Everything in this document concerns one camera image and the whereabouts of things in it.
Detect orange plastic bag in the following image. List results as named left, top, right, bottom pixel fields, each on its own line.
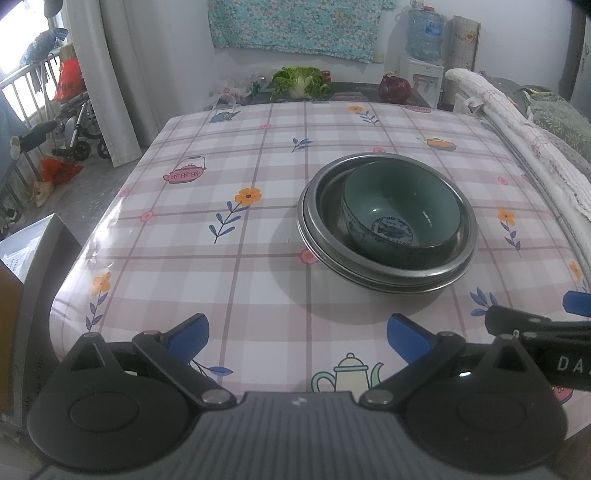
left=54, top=58, right=85, bottom=103

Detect red bag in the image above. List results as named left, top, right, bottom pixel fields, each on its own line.
left=39, top=157, right=84, bottom=186

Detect clear plastic bags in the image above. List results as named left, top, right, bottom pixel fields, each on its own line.
left=209, top=76, right=260, bottom=110

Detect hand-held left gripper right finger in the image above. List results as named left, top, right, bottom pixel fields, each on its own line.
left=359, top=313, right=549, bottom=409

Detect beige rolled mat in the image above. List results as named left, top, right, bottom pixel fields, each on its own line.
left=441, top=15, right=482, bottom=75

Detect rolled white quilt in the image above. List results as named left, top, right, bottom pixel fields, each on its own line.
left=444, top=68, right=591, bottom=214

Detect stroller with red bag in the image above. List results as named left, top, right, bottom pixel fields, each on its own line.
left=14, top=99, right=112, bottom=162

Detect grey cabinet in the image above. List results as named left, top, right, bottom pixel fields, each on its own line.
left=0, top=213, right=84, bottom=431

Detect brown cardboard box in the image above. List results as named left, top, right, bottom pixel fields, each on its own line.
left=0, top=262, right=25, bottom=417

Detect dark wooden board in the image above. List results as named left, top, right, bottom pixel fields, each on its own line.
left=558, top=0, right=591, bottom=110

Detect green ceramic bowl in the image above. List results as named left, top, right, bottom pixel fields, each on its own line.
left=341, top=159, right=464, bottom=271

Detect blue hanging garment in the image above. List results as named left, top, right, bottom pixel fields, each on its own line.
left=21, top=28, right=70, bottom=66

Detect beige shoe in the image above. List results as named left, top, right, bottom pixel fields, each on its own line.
left=31, top=180, right=55, bottom=206

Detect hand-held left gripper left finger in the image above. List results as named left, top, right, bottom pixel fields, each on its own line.
left=69, top=313, right=238, bottom=409

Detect blue floral wall cloth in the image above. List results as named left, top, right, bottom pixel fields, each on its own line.
left=207, top=0, right=398, bottom=64

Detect grey curtain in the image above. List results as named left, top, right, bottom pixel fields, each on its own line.
left=65, top=0, right=218, bottom=168

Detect dark side table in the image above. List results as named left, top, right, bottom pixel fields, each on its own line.
left=240, top=80, right=433, bottom=110

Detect green floral pillow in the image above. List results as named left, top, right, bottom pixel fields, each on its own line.
left=525, top=90, right=591, bottom=163

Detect napa cabbage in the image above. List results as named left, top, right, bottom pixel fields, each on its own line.
left=270, top=66, right=332, bottom=100

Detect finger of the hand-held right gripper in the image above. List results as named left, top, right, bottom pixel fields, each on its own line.
left=485, top=305, right=552, bottom=344
left=562, top=290, right=591, bottom=320

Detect white water dispenser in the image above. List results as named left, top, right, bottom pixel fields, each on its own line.
left=399, top=54, right=445, bottom=110

